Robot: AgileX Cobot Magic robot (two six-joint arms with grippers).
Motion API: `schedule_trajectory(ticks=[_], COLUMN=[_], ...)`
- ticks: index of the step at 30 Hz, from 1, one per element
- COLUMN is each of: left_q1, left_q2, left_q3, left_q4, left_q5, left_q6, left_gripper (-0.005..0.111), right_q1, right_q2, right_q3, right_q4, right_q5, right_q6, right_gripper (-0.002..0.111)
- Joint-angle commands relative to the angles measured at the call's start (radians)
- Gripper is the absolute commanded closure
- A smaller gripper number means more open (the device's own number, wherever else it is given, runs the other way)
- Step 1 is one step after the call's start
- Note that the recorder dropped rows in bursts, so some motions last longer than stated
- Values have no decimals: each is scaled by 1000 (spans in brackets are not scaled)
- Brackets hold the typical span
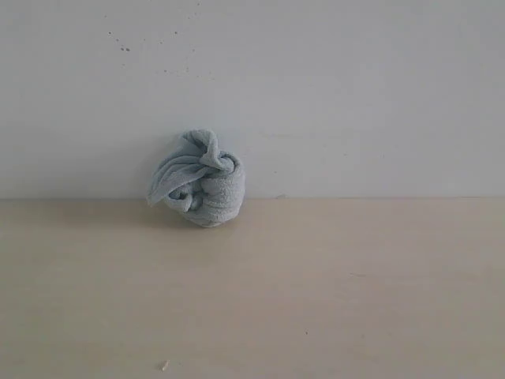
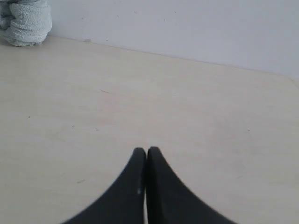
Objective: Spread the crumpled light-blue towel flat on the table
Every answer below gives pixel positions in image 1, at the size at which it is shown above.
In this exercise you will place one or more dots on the light blue terry towel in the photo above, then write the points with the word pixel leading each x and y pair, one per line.
pixel 198 180

